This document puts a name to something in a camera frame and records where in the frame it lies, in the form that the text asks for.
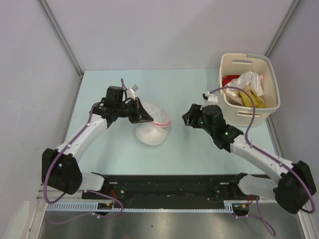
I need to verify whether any aluminium frame rail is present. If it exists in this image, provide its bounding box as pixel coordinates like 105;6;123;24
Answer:
36;184;83;201

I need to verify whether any white crumpled garment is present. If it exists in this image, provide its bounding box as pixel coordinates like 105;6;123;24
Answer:
224;71;264;107

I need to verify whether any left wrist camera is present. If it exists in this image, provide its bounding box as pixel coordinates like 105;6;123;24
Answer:
126;84;139;100

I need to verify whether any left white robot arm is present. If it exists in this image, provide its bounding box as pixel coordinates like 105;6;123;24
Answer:
41;85;154;199

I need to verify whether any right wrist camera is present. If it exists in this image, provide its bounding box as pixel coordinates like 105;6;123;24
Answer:
201;92;218;109

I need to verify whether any yellow garment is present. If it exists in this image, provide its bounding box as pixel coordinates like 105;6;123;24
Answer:
239;91;266;109

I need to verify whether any cream plastic laundry basket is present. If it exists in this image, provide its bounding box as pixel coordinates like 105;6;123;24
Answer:
217;53;281;126

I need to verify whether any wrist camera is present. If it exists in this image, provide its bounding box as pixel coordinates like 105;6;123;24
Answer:
126;84;139;100
201;92;218;109

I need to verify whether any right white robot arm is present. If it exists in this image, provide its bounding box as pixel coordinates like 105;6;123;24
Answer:
182;104;317;214

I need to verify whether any white mesh laundry bag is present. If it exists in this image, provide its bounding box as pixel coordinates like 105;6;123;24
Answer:
136;102;171;146

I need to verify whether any red garment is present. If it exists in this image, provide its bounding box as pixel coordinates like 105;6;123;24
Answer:
222;75;240;87

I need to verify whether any white slotted cable duct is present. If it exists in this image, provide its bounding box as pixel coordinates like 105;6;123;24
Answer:
46;201;233;213

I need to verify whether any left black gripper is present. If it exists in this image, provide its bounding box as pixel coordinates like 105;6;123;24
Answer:
115;97;153;124

